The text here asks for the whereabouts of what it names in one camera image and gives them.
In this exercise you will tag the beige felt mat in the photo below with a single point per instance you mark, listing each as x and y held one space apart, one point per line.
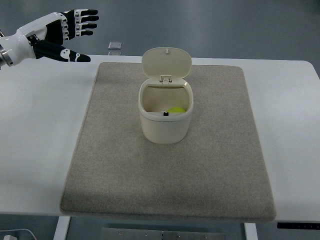
217 171

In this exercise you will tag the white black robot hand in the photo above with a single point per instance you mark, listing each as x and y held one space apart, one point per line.
44 37

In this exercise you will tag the cream lidded bin box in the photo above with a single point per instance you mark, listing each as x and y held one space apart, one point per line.
165 87

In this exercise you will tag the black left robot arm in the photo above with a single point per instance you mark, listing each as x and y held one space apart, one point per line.
45 36

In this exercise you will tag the white left table leg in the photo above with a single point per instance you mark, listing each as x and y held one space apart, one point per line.
62 227

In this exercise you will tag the small clear floor plate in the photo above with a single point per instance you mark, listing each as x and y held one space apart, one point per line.
114 45

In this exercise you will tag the black table control panel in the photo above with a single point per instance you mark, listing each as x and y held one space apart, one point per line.
298 225

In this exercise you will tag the metal base plate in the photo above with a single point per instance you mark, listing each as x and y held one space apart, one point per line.
145 234

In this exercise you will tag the white table leg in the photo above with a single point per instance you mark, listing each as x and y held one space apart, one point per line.
62 227
250 231

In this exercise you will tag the yellow tennis ball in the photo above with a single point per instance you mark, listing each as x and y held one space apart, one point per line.
175 109

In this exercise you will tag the white right table leg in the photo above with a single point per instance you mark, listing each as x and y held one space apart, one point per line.
250 231

